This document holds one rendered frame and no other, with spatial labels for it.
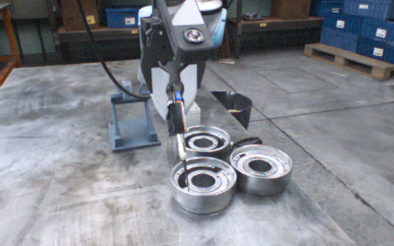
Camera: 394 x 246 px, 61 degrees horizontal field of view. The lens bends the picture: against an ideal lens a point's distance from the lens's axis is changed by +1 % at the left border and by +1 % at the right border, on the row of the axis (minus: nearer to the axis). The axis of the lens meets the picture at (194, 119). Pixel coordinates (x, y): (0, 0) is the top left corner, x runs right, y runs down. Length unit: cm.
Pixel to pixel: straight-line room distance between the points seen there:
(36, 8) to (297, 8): 320
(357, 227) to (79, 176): 145
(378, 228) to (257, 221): 138
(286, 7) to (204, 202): 427
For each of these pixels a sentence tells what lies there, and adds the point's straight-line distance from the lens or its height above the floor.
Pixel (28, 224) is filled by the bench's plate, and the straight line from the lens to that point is 56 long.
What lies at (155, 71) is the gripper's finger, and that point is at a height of 100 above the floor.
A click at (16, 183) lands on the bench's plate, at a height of 80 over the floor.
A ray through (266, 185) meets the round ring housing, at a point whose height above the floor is 83.
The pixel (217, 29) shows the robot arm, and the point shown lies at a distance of 98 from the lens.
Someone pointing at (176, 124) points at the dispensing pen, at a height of 93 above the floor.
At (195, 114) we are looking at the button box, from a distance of 75.
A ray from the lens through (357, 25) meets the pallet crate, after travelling 448.
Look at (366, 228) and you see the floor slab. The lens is 184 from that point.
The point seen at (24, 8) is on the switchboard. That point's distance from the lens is 432.
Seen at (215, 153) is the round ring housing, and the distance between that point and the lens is 60.
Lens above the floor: 115
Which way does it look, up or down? 26 degrees down
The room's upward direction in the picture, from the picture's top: straight up
